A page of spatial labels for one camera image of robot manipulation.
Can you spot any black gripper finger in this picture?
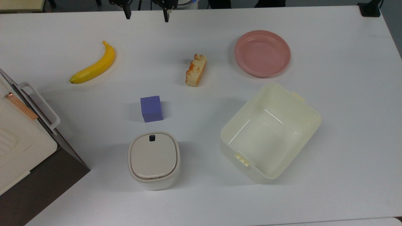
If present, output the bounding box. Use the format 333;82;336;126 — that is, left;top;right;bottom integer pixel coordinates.
109;0;132;20
151;0;177;23

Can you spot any beige trash can lid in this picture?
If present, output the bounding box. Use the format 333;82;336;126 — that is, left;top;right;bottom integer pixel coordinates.
130;133;178;180

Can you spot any cream desktop trash can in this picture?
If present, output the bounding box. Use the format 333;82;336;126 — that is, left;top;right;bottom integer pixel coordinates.
128;131;181;190

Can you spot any yellow banana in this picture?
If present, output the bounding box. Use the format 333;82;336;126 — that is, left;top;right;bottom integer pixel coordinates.
69;41;116;84

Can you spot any purple foam cube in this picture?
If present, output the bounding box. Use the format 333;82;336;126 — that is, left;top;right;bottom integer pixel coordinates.
140;95;164;123

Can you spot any pink plastic plate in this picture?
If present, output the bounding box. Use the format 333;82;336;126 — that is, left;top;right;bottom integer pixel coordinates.
234;30;291;78

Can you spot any wooden side table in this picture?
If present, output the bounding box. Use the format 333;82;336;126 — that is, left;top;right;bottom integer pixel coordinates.
0;0;46;13

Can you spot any copper strip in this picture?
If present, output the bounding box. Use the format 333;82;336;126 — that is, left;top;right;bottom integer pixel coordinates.
4;92;38;121

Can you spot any cream plastic storage box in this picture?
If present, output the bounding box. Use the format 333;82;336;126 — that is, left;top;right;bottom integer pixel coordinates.
220;82;322;185

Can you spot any cream cabinet top box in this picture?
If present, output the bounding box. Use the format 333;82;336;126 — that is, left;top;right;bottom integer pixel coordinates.
0;75;58;196

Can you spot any dark brown cabinet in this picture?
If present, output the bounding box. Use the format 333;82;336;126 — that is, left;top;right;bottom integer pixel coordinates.
0;68;91;226

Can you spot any black table clamp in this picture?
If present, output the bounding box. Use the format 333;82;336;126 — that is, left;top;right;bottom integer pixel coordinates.
357;0;382;17

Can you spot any white cabinet handle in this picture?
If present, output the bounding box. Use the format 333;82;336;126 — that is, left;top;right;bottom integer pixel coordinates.
17;82;61;135

